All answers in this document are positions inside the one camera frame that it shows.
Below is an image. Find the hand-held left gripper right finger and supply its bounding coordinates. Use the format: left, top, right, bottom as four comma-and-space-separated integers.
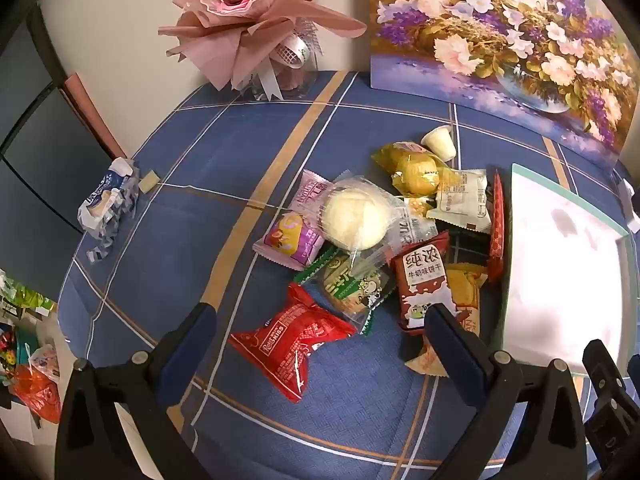
424, 304, 589, 480

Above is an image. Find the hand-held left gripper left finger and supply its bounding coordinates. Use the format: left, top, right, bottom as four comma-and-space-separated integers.
55, 302, 218, 480

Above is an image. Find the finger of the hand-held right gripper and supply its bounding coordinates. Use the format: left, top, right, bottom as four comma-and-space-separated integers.
582, 339, 640, 466

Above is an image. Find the orange yellow snack packet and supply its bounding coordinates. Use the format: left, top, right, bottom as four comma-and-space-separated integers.
404, 262, 488, 378

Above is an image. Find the dark red biscuit packet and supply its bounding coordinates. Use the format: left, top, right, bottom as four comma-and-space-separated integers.
389, 231, 461, 333

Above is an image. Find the bright red snack packet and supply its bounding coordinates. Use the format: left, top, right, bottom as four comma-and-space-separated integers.
228, 282, 357, 403

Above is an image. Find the white tray with green rim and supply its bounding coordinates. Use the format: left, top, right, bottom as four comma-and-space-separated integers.
492, 162, 632, 376

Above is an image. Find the pink purple snack packet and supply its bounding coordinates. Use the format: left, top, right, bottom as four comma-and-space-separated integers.
252, 169, 333, 268

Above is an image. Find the clear round white bun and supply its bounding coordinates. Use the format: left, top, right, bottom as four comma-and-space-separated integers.
320, 172, 441, 281

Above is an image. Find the small white jelly cup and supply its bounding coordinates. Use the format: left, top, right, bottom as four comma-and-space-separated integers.
421, 125, 458, 162

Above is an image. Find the red gold patterned snack packet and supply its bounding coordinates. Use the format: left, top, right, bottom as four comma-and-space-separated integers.
487, 170, 506, 283

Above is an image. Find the green clear cookie packet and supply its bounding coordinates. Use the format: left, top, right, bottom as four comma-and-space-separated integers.
292, 245, 396, 336

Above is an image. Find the white cream snack packet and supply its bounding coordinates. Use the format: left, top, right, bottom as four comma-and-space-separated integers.
426, 167, 493, 233

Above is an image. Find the orange plastic bag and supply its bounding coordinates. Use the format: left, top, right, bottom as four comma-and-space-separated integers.
10, 345, 63, 423

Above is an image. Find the crumpled blue white wrapper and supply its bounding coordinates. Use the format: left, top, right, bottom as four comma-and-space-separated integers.
76, 157, 141, 263

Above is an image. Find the green plastic packaging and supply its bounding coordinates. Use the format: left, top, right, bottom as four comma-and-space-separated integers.
0, 270, 56, 316

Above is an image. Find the white power strip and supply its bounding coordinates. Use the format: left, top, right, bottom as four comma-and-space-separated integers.
612, 170, 640, 235

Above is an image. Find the blue plaid tablecloth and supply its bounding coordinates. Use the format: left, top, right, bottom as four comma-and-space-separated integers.
57, 70, 640, 480

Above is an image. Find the dark grey cabinet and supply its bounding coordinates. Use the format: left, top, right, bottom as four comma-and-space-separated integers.
0, 2, 118, 271

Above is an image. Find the pink board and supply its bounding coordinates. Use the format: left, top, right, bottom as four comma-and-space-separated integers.
62, 72, 128, 161

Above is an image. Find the clear glass vase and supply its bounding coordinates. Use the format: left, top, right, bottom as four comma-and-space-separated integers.
239, 55, 321, 102

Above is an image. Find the floral canvas painting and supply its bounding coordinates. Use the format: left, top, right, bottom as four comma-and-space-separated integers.
365, 0, 640, 168

